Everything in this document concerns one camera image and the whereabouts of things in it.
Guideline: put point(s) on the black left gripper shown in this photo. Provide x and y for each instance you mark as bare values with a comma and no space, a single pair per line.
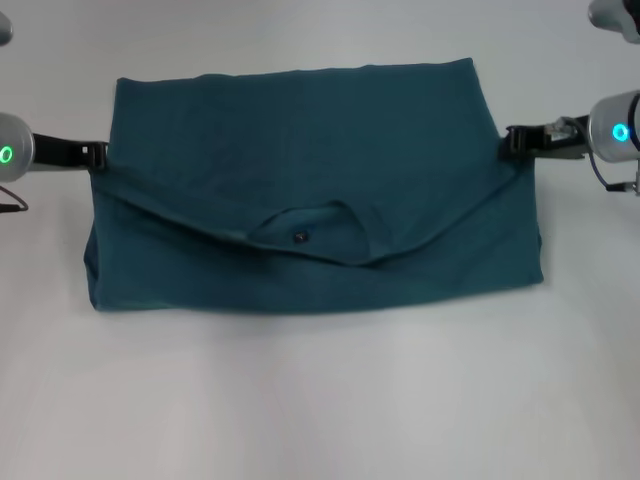
55,152

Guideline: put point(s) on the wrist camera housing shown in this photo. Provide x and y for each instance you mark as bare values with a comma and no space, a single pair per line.
617,17
4,27

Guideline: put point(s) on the teal t-shirt with FREE! print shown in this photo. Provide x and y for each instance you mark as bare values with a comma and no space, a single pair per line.
310,150

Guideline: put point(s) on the right wrist camera housing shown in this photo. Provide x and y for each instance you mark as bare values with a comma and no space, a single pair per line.
617,17

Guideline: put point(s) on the clear plug on right gripper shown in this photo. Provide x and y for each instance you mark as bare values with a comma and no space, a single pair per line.
559,127

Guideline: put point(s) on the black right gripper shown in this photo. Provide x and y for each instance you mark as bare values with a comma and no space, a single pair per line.
560,145

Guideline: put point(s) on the left wrist camera housing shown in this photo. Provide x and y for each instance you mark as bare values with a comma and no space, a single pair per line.
4,27

